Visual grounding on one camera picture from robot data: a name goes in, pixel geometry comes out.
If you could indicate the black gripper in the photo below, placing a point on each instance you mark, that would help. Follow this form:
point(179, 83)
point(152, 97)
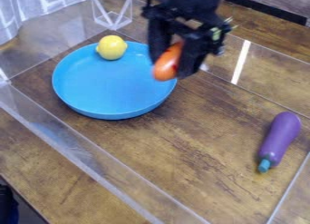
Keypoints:
point(194, 20)

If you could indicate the orange toy carrot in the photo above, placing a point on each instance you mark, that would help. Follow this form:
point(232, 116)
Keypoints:
point(166, 66)

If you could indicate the blue round tray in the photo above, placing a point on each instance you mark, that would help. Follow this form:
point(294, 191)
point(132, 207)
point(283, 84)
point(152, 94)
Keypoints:
point(110, 90)

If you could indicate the yellow toy lemon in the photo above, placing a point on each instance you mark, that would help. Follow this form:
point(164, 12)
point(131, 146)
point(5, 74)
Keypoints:
point(111, 47)

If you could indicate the purple toy eggplant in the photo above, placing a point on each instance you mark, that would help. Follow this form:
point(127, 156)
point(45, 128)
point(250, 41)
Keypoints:
point(283, 131)

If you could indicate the white curtain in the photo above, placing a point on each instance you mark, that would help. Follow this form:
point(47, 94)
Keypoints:
point(16, 11)

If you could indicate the clear acrylic enclosure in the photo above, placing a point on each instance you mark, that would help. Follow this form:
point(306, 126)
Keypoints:
point(180, 165)

